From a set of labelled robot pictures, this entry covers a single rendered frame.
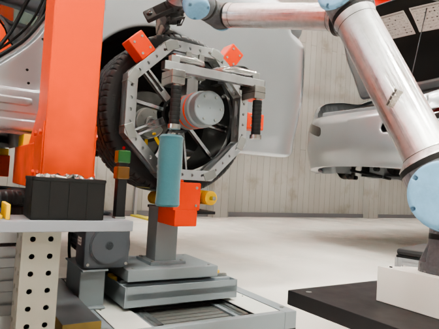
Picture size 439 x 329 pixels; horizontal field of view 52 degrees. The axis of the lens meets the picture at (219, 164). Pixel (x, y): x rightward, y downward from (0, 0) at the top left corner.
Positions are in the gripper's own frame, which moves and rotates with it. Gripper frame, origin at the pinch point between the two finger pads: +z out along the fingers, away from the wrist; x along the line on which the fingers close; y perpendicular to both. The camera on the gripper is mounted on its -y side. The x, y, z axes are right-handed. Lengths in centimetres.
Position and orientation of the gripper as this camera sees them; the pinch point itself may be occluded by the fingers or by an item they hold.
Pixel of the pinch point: (157, 34)
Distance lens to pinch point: 196.7
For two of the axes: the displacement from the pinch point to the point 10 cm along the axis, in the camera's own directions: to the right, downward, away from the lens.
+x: -4.1, -8.6, 3.0
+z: -3.8, 4.6, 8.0
